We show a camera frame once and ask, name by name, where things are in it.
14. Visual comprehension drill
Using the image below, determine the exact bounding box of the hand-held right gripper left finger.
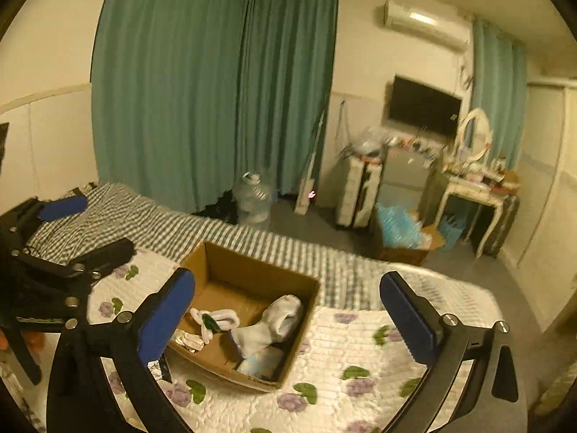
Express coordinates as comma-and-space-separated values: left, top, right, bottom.
46, 267, 196, 433

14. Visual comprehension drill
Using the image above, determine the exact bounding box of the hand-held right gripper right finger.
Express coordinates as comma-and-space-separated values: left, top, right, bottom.
379, 272, 528, 433

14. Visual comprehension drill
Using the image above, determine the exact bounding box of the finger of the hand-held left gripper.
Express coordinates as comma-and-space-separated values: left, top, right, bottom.
0, 195, 88, 255
11, 237, 135, 308

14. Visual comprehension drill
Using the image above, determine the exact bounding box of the brown cardboard box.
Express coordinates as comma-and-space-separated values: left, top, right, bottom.
168, 240, 322, 393

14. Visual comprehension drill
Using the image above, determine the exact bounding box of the silver foil packet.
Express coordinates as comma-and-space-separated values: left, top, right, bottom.
173, 330, 206, 353

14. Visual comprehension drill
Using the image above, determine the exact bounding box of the green checked bedsheet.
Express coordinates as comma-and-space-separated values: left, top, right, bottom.
26, 182, 497, 325

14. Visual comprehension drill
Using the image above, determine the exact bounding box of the cardboard box of blue packets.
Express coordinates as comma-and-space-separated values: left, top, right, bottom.
373, 203, 445, 267

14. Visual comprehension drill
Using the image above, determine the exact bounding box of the white floral quilt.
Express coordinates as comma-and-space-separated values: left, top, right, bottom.
85, 248, 506, 433

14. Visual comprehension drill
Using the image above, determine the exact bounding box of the blue plastic basket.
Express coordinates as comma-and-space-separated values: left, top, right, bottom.
437, 214, 470, 245

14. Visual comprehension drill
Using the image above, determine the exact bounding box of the light blue cloth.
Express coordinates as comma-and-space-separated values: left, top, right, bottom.
236, 345, 290, 380

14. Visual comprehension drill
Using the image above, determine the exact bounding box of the black bag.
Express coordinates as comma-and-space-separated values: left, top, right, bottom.
194, 191, 240, 225

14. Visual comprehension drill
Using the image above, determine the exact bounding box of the dark striped suitcase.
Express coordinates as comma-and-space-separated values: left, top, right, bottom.
484, 192, 520, 259

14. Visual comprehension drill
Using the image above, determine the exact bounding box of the white suitcase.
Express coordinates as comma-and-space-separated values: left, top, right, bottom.
334, 155, 384, 229

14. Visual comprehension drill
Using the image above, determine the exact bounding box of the grey mini fridge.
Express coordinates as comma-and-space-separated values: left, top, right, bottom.
380, 146, 436, 218

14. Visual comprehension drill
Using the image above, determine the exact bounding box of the white dressing table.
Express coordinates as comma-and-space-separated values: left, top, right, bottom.
435, 169, 508, 261

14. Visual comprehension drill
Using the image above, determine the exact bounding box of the clear water jug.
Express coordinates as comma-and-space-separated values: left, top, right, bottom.
236, 171, 274, 227

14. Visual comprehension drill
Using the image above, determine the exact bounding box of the teal green curtain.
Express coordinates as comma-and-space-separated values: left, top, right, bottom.
238, 0, 340, 196
91, 0, 248, 215
469, 17, 528, 176

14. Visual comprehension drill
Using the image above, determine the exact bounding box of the white stick mop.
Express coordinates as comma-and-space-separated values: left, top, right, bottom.
294, 110, 326, 215

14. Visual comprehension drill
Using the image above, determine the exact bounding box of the clear plastic bag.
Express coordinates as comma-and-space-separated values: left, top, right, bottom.
346, 125, 398, 159

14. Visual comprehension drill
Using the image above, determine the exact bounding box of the white oval mirror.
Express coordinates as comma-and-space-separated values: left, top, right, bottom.
453, 107, 492, 166

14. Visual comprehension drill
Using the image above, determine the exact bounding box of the white wardrobe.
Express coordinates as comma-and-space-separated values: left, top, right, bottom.
500, 76, 577, 331

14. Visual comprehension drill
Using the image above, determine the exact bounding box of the white air conditioner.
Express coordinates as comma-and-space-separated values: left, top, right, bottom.
383, 0, 471, 53

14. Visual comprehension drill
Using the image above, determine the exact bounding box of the black wall television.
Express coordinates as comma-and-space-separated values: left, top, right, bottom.
388, 74, 463, 139

